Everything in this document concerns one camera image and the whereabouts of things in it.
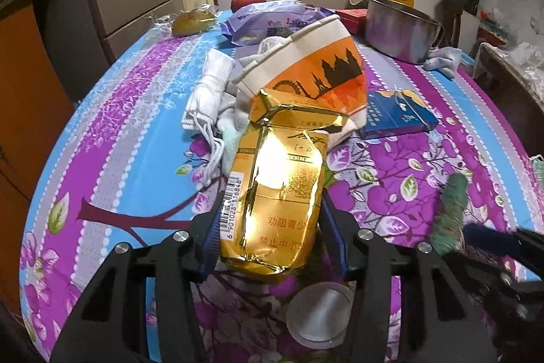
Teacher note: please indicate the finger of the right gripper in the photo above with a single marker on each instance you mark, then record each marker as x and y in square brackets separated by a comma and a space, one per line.
[497, 242]

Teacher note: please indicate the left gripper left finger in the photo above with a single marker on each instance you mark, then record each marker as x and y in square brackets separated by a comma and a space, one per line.
[108, 323]

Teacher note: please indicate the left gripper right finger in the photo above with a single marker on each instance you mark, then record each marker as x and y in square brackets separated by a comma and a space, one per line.
[438, 321]

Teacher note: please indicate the green scouring pad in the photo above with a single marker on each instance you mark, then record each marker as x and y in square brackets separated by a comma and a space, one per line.
[446, 233]

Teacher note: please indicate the blue cigarette box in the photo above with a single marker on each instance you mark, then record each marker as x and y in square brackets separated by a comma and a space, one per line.
[396, 112]

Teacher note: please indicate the orange white paper bag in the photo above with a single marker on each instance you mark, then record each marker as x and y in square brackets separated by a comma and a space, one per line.
[320, 62]

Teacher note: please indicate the white face mask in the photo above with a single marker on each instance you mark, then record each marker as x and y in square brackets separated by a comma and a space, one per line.
[218, 111]

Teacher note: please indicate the green lined trash bin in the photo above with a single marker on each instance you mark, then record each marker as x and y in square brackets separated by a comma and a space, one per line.
[538, 166]

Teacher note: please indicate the white round lid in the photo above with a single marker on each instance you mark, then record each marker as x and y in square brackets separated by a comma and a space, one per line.
[317, 317]

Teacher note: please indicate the dark wooden table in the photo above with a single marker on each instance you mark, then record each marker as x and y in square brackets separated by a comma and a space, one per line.
[521, 107]

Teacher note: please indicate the white plastic sheet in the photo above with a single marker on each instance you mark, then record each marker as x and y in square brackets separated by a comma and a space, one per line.
[528, 61]

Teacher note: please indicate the steel pot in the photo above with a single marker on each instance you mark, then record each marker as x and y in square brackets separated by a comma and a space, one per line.
[401, 32]

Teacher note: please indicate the wooden chair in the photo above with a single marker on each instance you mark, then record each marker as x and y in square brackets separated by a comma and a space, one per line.
[450, 15]

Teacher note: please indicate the orange wooden cabinet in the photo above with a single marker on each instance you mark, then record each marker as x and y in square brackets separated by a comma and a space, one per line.
[34, 111]

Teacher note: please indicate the small red box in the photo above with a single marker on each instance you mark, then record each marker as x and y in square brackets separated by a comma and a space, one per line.
[354, 20]

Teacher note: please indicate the purple snack bag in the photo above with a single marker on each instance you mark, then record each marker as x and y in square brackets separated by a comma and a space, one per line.
[254, 22]

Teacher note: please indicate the bread in plastic bag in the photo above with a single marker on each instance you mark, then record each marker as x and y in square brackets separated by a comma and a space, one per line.
[193, 22]

